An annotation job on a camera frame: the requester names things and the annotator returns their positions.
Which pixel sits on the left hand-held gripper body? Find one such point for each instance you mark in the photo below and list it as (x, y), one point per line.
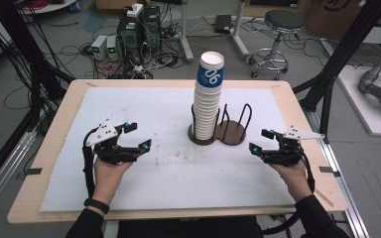
(104, 132)

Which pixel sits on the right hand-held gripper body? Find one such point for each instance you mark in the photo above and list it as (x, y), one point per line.
(287, 153)

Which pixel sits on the stack of paper cups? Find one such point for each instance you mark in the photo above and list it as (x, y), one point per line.
(206, 112)

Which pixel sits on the person's right hand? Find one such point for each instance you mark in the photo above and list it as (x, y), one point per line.
(294, 180)

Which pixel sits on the person's left hand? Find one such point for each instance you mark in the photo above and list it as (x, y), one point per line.
(109, 178)

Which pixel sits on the wooden table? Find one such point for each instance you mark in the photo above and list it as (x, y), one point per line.
(301, 112)

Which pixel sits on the white table mat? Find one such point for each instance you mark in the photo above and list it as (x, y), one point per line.
(165, 115)

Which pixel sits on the black tape piece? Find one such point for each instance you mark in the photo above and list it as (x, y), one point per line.
(33, 171)
(327, 170)

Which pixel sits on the tan tape strip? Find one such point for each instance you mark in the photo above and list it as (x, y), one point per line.
(324, 198)

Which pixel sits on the black wristband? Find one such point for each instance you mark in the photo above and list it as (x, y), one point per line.
(96, 205)

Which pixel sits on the grey bench power supply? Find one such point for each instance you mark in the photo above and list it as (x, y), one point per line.
(98, 48)
(112, 48)

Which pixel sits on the white platform board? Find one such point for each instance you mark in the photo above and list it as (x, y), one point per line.
(360, 109)

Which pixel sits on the person's dark clothing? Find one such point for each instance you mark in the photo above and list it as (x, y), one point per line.
(185, 228)

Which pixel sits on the black computer tower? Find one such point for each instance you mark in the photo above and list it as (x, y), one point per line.
(152, 26)
(130, 36)

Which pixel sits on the white desk leg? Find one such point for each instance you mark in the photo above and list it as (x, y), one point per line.
(239, 33)
(186, 36)

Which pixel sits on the black round stool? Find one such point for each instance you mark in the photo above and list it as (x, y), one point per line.
(282, 21)

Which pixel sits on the white power adapter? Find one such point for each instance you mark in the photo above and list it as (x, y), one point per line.
(135, 10)

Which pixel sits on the black box on floor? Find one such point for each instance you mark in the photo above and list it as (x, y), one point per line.
(222, 23)

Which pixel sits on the cardboard box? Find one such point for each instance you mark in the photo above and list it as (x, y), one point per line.
(330, 20)

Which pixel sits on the white round table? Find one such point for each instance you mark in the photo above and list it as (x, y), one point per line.
(49, 6)

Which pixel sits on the aluminium rail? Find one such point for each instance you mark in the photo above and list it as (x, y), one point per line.
(344, 185)
(6, 172)

